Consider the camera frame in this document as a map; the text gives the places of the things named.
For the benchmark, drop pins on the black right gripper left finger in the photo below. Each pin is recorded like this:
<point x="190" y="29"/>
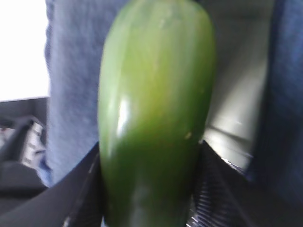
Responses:
<point x="75" y="201"/>

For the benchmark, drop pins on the dark blue lunch bag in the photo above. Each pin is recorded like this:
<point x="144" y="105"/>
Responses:
<point x="257" y="100"/>

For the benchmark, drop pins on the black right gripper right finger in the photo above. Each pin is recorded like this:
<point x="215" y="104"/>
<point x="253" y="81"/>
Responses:
<point x="224" y="198"/>

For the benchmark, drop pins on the green cucumber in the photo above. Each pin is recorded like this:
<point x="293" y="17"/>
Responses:
<point x="156" y="79"/>

